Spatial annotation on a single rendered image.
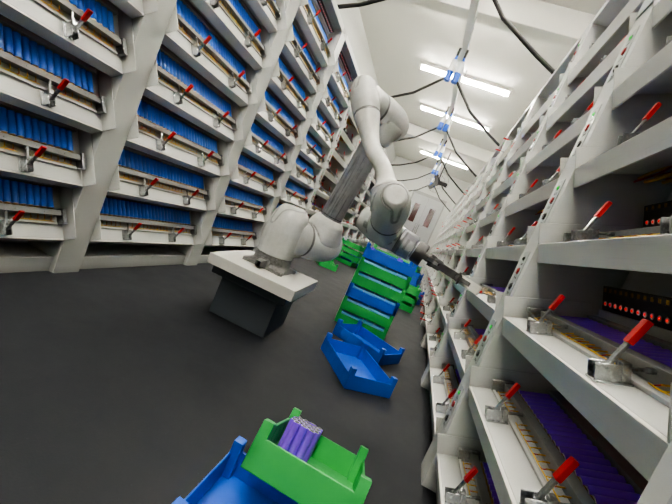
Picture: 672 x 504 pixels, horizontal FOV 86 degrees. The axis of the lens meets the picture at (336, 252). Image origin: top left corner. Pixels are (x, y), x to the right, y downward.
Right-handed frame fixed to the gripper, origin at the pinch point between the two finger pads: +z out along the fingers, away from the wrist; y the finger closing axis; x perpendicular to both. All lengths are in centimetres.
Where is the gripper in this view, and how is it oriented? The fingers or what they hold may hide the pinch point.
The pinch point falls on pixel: (469, 284)
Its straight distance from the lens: 122.1
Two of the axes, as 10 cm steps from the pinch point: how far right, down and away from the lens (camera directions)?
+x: 5.3, -8.4, -1.2
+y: -2.3, 0.0, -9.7
